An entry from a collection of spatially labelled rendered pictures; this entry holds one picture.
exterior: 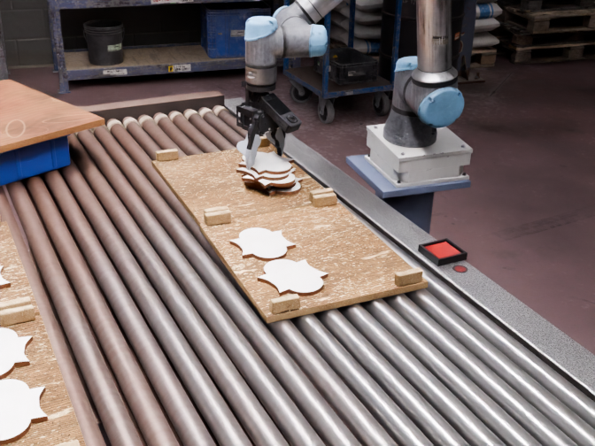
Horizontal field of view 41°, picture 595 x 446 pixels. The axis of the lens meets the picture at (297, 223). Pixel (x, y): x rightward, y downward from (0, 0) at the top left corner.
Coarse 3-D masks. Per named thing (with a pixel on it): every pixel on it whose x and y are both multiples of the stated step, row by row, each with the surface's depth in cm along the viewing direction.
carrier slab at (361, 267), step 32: (224, 224) 181; (256, 224) 181; (288, 224) 182; (320, 224) 182; (352, 224) 182; (224, 256) 168; (288, 256) 168; (320, 256) 168; (352, 256) 169; (384, 256) 169; (256, 288) 156; (352, 288) 157; (384, 288) 157; (416, 288) 160
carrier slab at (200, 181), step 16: (176, 160) 214; (192, 160) 215; (208, 160) 215; (224, 160) 215; (240, 160) 215; (160, 176) 208; (176, 176) 205; (192, 176) 205; (208, 176) 205; (224, 176) 205; (240, 176) 206; (304, 176) 207; (176, 192) 196; (192, 192) 196; (208, 192) 196; (224, 192) 197; (240, 192) 197; (256, 192) 197; (304, 192) 198; (192, 208) 188; (208, 208) 188; (240, 208) 189; (256, 208) 189; (272, 208) 189; (288, 208) 189
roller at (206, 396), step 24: (72, 168) 212; (96, 216) 187; (120, 240) 177; (120, 264) 168; (144, 288) 158; (144, 312) 154; (168, 312) 152; (168, 336) 144; (192, 360) 137; (192, 384) 133; (216, 408) 126; (216, 432) 123; (240, 432) 122
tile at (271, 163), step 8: (264, 152) 205; (272, 152) 205; (256, 160) 200; (264, 160) 200; (272, 160) 200; (280, 160) 201; (288, 160) 201; (256, 168) 195; (264, 168) 196; (272, 168) 196; (280, 168) 196; (288, 168) 196
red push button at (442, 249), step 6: (426, 246) 175; (432, 246) 175; (438, 246) 175; (444, 246) 175; (450, 246) 175; (432, 252) 172; (438, 252) 173; (444, 252) 173; (450, 252) 173; (456, 252) 173
